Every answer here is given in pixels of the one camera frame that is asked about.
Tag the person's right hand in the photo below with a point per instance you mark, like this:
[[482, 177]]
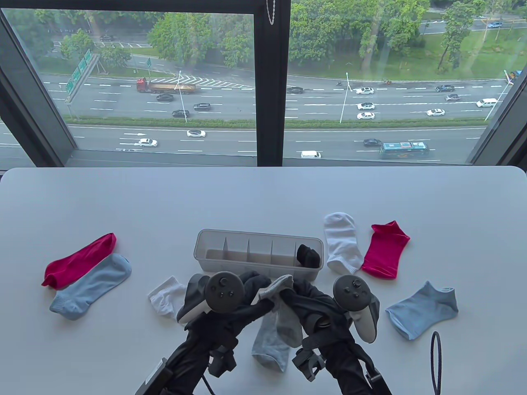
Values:
[[313, 312]]

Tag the person's left hand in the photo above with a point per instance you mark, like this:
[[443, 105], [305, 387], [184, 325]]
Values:
[[243, 319]]

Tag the grey hand controller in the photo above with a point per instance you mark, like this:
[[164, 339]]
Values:
[[352, 292], [224, 290]]

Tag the black sock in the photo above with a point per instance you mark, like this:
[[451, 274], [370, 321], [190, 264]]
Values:
[[308, 256]]

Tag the white sock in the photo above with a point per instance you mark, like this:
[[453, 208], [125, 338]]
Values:
[[166, 298], [341, 242]]

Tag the red sock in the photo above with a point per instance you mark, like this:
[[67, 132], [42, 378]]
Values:
[[78, 261], [387, 249]]

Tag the light blue sock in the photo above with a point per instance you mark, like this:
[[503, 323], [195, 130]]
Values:
[[424, 310], [90, 284]]

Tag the grey divided storage box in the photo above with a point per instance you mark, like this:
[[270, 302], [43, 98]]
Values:
[[255, 253]]

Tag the black labelled wrist box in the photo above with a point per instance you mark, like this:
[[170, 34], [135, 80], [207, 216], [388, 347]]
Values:
[[376, 380], [154, 378]]

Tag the white street lamp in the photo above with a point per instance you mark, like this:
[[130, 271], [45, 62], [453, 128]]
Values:
[[182, 98], [496, 98], [343, 103]]

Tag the green road sign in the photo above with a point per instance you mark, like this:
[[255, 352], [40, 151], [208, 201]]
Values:
[[76, 76]]

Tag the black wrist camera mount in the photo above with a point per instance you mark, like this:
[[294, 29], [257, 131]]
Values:
[[308, 362], [222, 362]]

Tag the black window frame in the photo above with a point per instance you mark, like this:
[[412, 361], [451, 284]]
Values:
[[269, 82]]

